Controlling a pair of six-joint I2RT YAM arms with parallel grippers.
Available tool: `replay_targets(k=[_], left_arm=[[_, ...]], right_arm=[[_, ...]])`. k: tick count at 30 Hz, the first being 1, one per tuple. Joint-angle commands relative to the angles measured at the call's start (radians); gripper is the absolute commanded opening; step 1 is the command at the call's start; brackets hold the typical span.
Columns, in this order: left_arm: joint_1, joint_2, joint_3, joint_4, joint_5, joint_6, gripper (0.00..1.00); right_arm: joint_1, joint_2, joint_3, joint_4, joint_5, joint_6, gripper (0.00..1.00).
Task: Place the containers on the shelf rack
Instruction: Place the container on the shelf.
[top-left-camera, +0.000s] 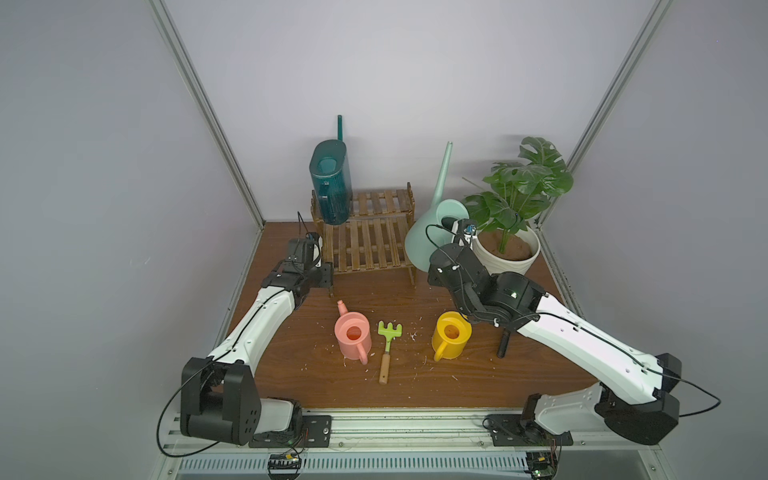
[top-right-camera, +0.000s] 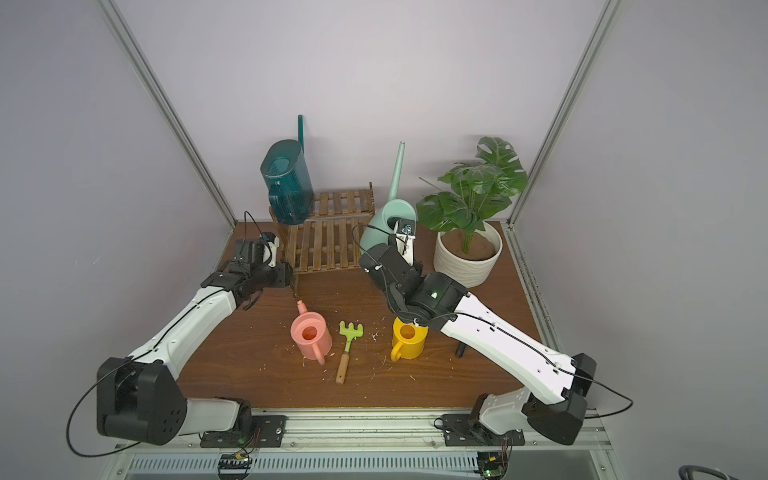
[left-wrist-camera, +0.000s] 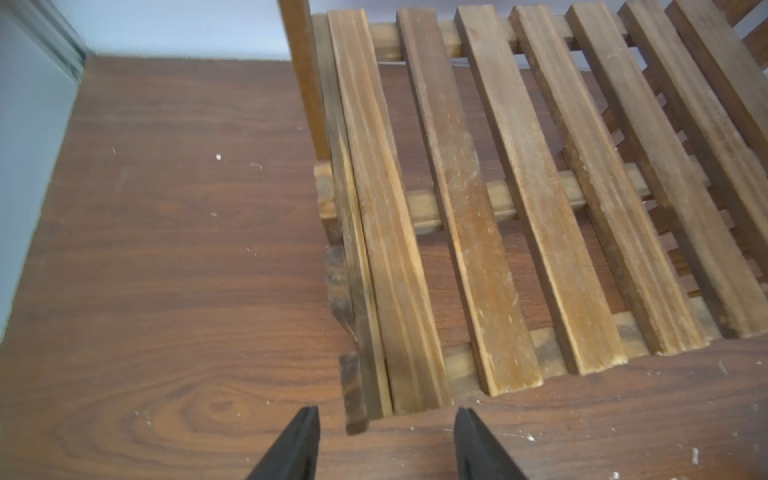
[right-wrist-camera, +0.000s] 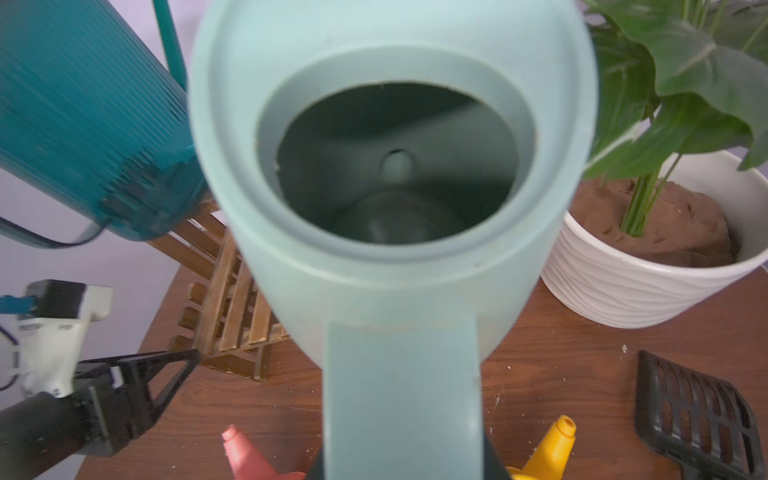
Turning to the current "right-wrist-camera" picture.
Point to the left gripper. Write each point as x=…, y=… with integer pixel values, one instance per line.
x=115, y=394

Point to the wooden slatted shelf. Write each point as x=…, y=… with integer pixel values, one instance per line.
x=227, y=318

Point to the pink watering can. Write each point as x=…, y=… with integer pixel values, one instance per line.
x=246, y=462

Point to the dark teal watering can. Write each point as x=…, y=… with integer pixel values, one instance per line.
x=90, y=117

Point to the light green watering can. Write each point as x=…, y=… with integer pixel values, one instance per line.
x=395, y=174

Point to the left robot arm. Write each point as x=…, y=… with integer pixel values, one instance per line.
x=42, y=431

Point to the yellow watering can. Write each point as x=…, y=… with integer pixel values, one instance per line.
x=550, y=458

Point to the white ribbed plant pot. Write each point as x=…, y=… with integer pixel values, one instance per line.
x=613, y=288

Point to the black plastic scoop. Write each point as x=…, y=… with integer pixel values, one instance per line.
x=701, y=423

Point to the green monstera plant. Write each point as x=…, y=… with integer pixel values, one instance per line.
x=676, y=78

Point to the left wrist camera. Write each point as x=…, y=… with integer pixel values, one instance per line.
x=53, y=318

